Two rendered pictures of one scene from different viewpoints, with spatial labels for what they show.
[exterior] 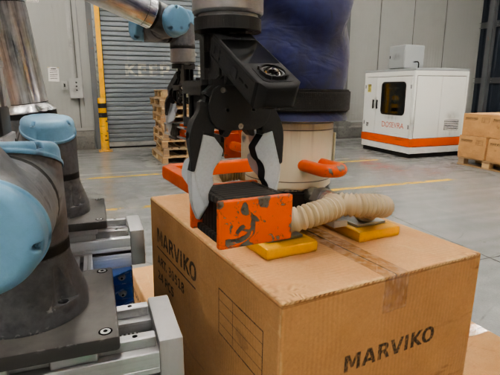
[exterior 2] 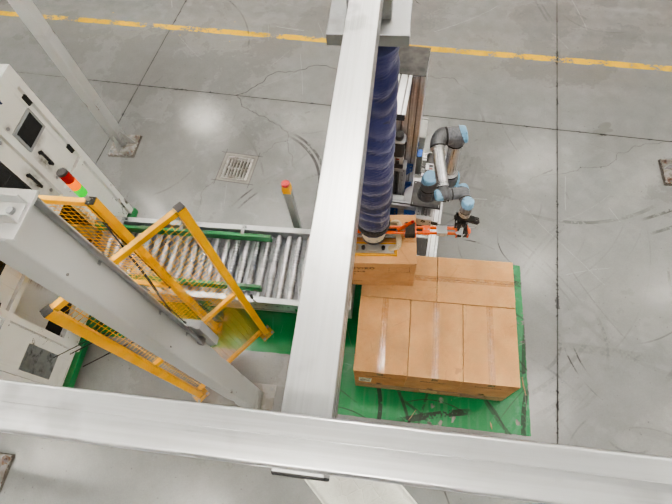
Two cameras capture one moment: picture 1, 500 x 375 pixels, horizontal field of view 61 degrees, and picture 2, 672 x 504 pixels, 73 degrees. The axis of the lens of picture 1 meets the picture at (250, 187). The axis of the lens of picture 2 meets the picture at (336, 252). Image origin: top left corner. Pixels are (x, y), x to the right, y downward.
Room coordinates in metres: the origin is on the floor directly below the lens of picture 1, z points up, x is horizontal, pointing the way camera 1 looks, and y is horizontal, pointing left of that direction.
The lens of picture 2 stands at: (1.63, -1.47, 3.96)
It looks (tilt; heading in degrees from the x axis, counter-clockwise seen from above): 62 degrees down; 130
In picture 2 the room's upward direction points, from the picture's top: 9 degrees counter-clockwise
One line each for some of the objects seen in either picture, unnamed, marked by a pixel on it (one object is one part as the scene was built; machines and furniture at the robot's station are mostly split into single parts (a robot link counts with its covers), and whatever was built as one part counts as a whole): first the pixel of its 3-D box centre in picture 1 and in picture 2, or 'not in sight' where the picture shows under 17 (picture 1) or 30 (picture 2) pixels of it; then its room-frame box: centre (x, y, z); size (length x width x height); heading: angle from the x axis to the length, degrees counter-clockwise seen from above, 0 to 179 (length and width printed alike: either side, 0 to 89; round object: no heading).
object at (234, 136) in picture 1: (233, 143); (409, 229); (1.07, 0.04, 1.20); 0.10 x 0.08 x 0.06; 118
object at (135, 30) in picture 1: (152, 27); (460, 193); (1.28, 0.27, 1.50); 0.11 x 0.11 x 0.08; 36
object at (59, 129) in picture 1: (49, 143); (430, 181); (1.01, 0.47, 1.20); 0.13 x 0.12 x 0.14; 36
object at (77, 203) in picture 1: (54, 192); (427, 190); (1.00, 0.47, 1.09); 0.15 x 0.15 x 0.10
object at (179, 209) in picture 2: not in sight; (192, 325); (0.11, -1.26, 1.05); 0.87 x 0.10 x 2.10; 77
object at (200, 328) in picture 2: not in sight; (192, 331); (0.43, -1.32, 1.62); 0.20 x 0.05 x 0.30; 25
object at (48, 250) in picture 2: not in sight; (195, 356); (0.48, -1.42, 1.50); 0.30 x 0.30 x 3.00; 25
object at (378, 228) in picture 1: (323, 204); (373, 248); (0.89, -0.16, 1.09); 0.34 x 0.10 x 0.05; 28
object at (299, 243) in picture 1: (245, 214); not in sight; (0.80, 0.01, 1.09); 0.34 x 0.10 x 0.05; 28
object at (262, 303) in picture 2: not in sight; (209, 299); (-0.20, -0.97, 0.50); 2.31 x 0.05 x 0.19; 25
